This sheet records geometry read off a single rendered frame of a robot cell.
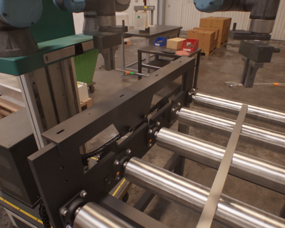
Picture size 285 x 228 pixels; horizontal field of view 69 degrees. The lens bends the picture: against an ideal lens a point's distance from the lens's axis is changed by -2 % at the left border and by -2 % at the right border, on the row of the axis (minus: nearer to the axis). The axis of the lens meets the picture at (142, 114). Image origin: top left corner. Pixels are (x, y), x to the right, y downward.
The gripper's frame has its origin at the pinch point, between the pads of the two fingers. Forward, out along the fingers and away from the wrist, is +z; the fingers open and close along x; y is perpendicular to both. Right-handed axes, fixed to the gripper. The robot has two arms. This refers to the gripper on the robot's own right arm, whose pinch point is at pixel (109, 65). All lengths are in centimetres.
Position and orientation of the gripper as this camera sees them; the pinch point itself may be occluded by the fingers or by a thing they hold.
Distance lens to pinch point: 97.0
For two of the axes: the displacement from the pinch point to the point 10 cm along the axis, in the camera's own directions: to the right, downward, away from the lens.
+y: -8.5, -2.6, 4.6
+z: 0.0, 8.7, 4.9
